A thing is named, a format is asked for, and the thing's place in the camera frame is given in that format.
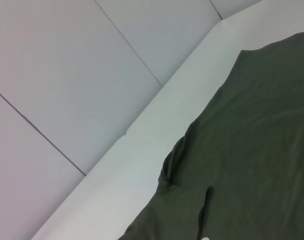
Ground dark green FREE t-shirt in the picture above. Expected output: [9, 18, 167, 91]
[120, 28, 304, 240]

